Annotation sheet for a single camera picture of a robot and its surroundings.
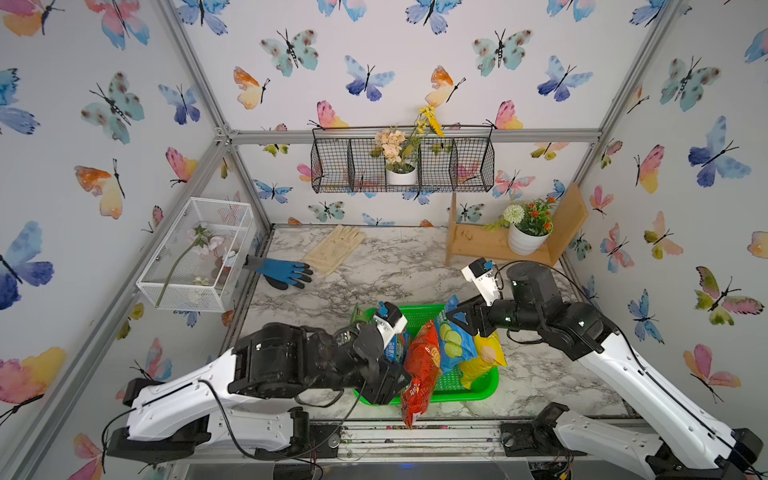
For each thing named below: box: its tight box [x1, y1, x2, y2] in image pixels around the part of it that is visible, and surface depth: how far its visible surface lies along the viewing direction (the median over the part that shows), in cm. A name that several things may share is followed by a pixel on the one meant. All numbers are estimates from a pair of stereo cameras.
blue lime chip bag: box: [436, 294, 478, 376], surface depth 75 cm
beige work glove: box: [302, 225, 366, 276], surface depth 114 cm
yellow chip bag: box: [460, 330, 508, 390], surface depth 72 cm
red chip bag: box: [401, 319, 441, 429], surface depth 70 cm
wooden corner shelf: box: [445, 183, 589, 266], surface depth 104 cm
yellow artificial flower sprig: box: [415, 104, 445, 137], surface depth 84 cm
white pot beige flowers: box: [370, 130, 418, 185], surface depth 89 cm
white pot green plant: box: [484, 196, 557, 255], surface depth 96 cm
